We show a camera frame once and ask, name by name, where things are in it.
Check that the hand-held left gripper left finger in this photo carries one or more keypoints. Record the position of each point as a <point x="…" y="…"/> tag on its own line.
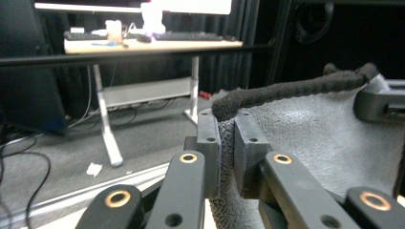
<point x="210" y="159"/>

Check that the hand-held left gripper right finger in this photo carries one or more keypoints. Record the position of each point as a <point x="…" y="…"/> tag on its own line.
<point x="250" y="159"/>

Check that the grey towel with black trim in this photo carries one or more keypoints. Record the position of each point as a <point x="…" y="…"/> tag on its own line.
<point x="318" y="133"/>

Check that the small red object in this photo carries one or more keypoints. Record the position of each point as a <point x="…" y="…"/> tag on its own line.
<point x="205" y="94"/>

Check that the white paper scrap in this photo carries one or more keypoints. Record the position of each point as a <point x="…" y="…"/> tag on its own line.
<point x="94" y="169"/>

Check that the wooden desk with white legs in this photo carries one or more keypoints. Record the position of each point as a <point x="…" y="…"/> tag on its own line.
<point x="159" y="46"/>

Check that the black keyboard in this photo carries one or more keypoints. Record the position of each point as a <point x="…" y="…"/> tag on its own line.
<point x="84" y="36"/>
<point x="187" y="36"/>

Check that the dark curtain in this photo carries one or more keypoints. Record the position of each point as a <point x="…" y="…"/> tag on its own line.
<point x="229" y="25"/>

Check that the white bottle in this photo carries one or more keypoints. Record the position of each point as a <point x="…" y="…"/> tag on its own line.
<point x="153" y="19"/>

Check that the bright monitor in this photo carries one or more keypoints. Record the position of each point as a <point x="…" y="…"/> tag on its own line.
<point x="86" y="7"/>
<point x="191" y="6"/>

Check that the blue pen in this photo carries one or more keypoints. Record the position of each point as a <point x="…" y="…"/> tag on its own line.
<point x="105" y="44"/>

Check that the translucent cup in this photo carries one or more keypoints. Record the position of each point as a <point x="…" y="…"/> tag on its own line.
<point x="114" y="31"/>

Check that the dark computer case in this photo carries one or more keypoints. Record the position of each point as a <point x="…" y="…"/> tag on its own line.
<point x="25" y="79"/>

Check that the black vertical post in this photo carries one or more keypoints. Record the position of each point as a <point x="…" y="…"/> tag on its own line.
<point x="277" y="38"/>

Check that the black horizontal rail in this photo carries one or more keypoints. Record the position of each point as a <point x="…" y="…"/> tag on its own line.
<point x="95" y="58"/>

